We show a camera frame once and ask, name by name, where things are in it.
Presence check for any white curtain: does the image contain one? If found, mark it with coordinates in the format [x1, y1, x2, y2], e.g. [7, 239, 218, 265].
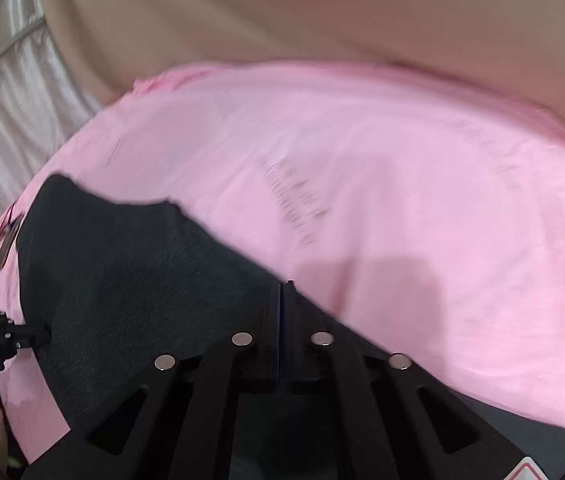
[0, 0, 104, 283]

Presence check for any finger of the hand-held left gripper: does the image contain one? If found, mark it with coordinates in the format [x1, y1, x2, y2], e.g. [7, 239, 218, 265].
[11, 324, 53, 351]

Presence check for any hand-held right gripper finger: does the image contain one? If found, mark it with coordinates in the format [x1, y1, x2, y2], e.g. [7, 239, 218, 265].
[282, 280, 531, 480]
[22, 281, 283, 480]

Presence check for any beige cloth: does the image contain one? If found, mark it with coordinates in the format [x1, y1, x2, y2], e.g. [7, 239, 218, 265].
[32, 0, 565, 156]

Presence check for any pink bed sheet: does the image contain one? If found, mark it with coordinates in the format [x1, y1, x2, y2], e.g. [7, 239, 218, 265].
[0, 60, 565, 466]

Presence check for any dark grey towel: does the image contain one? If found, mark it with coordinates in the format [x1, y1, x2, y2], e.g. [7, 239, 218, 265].
[15, 172, 565, 480]

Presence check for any dark strap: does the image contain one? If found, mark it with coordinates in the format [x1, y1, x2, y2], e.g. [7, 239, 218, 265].
[0, 200, 27, 276]

